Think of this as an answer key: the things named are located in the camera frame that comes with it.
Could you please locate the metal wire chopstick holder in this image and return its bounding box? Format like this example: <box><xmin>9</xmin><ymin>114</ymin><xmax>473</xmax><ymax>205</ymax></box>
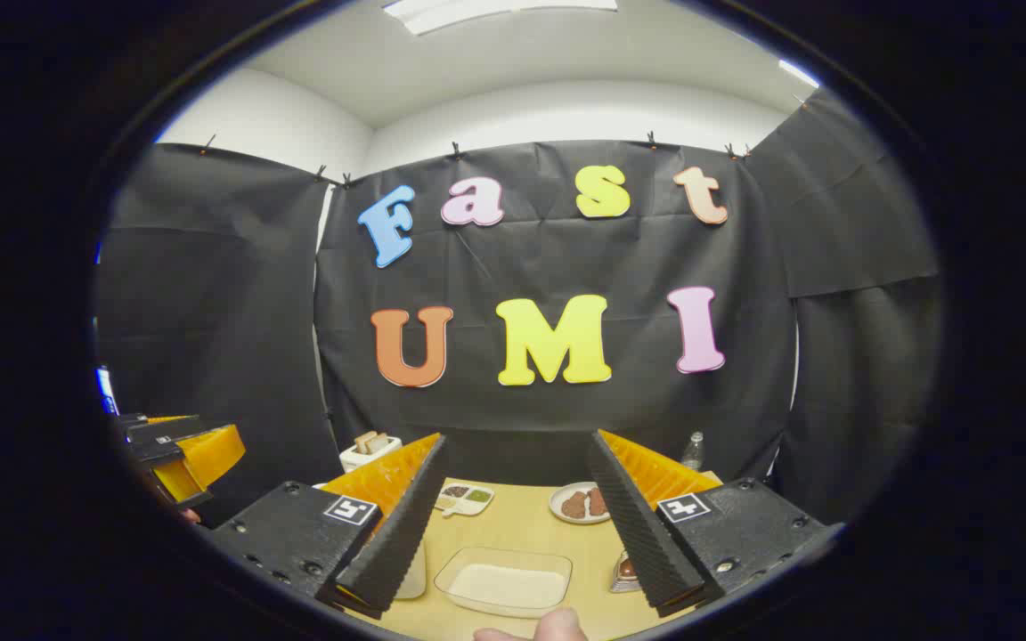
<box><xmin>609</xmin><ymin>550</ymin><xmax>644</xmax><ymax>595</ymax></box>

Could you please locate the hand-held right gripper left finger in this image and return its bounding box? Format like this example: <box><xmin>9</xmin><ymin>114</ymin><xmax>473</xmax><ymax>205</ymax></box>
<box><xmin>210</xmin><ymin>434</ymin><xmax>449</xmax><ymax>621</ymax></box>

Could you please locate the white round plate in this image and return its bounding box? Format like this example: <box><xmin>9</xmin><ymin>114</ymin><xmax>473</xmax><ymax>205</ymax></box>
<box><xmin>549</xmin><ymin>482</ymin><xmax>612</xmax><ymax>524</ymax></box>

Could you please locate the white rice cooker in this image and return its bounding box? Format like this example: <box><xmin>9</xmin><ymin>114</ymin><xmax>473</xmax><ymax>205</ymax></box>
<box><xmin>393</xmin><ymin>539</ymin><xmax>428</xmax><ymax>600</ymax></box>

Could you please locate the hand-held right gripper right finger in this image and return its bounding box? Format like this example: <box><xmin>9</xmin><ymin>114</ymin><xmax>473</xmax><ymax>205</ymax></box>
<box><xmin>586</xmin><ymin>429</ymin><xmax>835</xmax><ymax>620</ymax></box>

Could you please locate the clear box of rice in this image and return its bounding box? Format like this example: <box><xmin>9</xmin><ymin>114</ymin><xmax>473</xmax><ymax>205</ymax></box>
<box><xmin>434</xmin><ymin>547</ymin><xmax>574</xmax><ymax>619</ymax></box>

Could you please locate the white toaster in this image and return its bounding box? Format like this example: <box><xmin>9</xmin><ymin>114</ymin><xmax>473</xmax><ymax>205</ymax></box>
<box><xmin>339</xmin><ymin>434</ymin><xmax>403</xmax><ymax>474</ymax></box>

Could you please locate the white divided grain dish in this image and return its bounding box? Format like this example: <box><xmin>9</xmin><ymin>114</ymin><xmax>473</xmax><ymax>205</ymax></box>
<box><xmin>435</xmin><ymin>482</ymin><xmax>494</xmax><ymax>518</ymax></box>

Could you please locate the black backdrop cloth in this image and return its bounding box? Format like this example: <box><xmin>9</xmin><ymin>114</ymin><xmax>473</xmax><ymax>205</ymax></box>
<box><xmin>94</xmin><ymin>89</ymin><xmax>941</xmax><ymax>526</ymax></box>

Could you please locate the long ceiling light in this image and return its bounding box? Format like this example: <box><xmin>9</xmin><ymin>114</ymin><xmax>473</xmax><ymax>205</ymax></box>
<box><xmin>384</xmin><ymin>0</ymin><xmax>618</xmax><ymax>37</ymax></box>

